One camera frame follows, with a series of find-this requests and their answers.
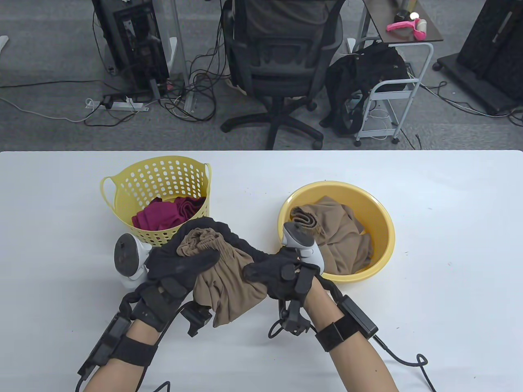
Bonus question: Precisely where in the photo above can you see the yellow plastic basin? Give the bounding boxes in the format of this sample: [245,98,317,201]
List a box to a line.
[278,181,396,283]

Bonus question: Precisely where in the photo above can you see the person's left hand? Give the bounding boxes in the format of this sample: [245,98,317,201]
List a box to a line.
[134,218,250,332]

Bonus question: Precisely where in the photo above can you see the yellow perforated plastic basket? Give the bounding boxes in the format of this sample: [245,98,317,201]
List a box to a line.
[100,156,212,249]

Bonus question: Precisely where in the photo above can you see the black elastic forearm strap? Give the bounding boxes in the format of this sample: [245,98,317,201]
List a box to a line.
[315,316,361,352]
[112,337,159,366]

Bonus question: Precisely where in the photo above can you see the tan shorts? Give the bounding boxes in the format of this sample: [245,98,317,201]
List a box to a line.
[177,228,268,327]
[289,196,373,275]

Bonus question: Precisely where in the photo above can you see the maroon shorts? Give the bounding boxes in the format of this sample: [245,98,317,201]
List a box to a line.
[132,196,207,230]

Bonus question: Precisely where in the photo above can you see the white cart with brown top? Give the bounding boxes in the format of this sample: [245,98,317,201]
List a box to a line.
[353,0,444,147]

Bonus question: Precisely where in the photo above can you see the tangle of black floor cables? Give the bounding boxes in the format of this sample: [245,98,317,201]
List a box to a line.
[161,0,235,122]

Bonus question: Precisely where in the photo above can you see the black power pack box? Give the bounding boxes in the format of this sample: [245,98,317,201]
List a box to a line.
[337,295,378,339]

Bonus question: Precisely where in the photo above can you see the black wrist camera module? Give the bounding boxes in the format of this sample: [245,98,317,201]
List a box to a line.
[180,304,213,336]
[280,300,310,335]

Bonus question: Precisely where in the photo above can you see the white power strip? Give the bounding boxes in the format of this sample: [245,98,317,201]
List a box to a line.
[86,98,150,111]

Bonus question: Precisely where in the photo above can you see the dark grey tracking controller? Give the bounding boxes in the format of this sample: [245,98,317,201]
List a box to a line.
[114,233,152,290]
[282,223,325,274]

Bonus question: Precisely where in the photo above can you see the black rolling stand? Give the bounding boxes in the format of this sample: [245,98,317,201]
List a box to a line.
[433,0,523,116]

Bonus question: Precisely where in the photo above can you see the black office chair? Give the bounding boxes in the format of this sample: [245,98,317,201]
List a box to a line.
[221,0,346,150]

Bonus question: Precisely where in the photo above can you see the pink plastic gadget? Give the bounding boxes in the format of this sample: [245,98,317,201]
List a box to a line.
[387,18,427,40]

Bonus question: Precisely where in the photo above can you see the person's right hand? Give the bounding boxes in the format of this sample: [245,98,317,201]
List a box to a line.
[243,244,321,303]

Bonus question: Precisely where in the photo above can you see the black computer tower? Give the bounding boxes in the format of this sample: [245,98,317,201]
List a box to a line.
[92,0,170,94]

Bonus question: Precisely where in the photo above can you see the person's right forearm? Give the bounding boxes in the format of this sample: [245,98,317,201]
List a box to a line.
[304,282,399,392]

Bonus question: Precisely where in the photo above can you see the thick black power cable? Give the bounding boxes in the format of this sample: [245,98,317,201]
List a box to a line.
[374,335,436,392]

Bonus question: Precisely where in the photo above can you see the black backpack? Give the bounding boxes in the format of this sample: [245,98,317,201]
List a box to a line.
[320,41,409,135]

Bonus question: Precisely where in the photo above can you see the person's left forearm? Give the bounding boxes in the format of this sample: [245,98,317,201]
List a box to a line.
[84,314,172,392]

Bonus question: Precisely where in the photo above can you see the black mesh forearm pack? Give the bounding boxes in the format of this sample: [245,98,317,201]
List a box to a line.
[78,312,132,378]

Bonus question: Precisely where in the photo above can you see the thin black cable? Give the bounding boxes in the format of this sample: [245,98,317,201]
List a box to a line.
[268,318,317,339]
[139,367,171,392]

